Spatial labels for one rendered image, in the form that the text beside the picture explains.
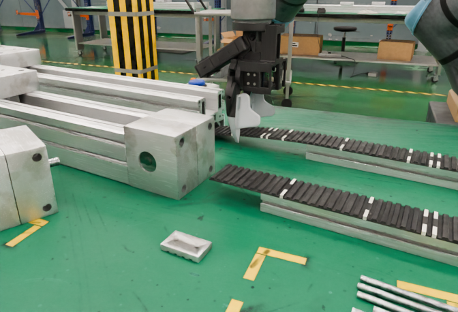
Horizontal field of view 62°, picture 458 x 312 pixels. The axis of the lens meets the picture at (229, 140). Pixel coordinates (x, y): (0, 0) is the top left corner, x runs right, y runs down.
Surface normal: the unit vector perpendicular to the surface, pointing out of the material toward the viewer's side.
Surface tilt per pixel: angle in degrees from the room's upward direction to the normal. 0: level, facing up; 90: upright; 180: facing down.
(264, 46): 90
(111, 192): 0
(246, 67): 90
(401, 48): 89
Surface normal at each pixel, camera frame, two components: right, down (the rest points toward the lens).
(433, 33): -0.67, 0.65
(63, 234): 0.00, -0.93
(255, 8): 0.00, 0.37
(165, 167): -0.48, 0.33
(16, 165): 0.63, 0.29
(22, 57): 0.87, 0.18
